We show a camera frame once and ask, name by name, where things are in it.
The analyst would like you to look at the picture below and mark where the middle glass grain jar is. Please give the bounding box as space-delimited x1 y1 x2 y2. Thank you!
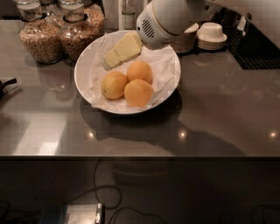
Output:
59 0 100 61

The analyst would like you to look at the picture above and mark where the left glass grain jar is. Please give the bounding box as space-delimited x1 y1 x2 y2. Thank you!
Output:
13 0 63 64

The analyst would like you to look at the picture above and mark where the black cable under table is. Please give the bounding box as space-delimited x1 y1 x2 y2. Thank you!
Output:
66 158 169 224

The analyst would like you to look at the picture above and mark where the glass grain jar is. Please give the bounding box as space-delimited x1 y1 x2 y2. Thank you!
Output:
84 0 105 35
59 0 100 61
13 0 63 64

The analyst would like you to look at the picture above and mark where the orange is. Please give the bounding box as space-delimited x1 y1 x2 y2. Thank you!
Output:
124 79 154 108
127 60 152 83
101 71 128 100

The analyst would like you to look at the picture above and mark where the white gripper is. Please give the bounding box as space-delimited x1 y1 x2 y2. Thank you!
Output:
102 0 218 70

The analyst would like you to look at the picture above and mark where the glass bottle in background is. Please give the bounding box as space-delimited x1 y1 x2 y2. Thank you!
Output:
122 0 136 30

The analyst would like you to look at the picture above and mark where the black handle at left edge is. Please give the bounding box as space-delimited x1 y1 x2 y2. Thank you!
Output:
0 78 18 99

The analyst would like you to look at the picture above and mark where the black rubber mat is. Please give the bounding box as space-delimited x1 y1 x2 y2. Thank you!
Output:
222 20 280 71

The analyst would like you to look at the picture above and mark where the small stack of saucers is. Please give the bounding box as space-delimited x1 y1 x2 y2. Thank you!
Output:
197 33 228 51

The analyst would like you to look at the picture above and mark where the white bowl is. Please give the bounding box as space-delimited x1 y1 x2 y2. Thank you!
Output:
73 29 182 116

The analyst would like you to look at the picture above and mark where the white crumpled paper liner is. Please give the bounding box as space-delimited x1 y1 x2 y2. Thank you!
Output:
88 31 179 113

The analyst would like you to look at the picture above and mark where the large stack of saucers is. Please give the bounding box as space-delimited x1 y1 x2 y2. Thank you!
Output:
171 24 199 53

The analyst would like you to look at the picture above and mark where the metal box under table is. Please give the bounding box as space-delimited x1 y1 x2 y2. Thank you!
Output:
63 203 105 224

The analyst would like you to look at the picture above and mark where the white cup on small stack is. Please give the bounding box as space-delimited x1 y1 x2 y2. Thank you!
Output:
199 22 223 38

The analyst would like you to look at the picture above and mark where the back glass grain jar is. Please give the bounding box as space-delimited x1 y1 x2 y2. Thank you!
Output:
84 0 105 35

